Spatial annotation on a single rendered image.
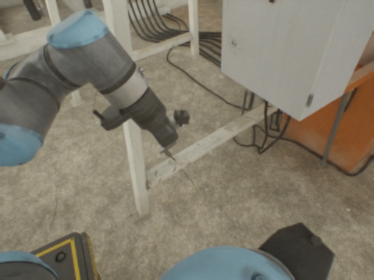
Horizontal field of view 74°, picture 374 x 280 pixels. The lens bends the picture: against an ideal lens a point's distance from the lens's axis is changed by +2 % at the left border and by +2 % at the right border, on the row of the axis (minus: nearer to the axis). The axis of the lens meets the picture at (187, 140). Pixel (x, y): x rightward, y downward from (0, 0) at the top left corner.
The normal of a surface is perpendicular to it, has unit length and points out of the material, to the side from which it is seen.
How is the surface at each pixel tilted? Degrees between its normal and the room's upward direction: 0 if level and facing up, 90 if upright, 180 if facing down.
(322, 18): 90
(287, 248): 25
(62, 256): 0
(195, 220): 0
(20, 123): 53
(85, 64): 90
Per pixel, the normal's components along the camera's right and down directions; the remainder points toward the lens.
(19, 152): 0.09, 0.77
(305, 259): -0.33, -0.38
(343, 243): -0.07, -0.69
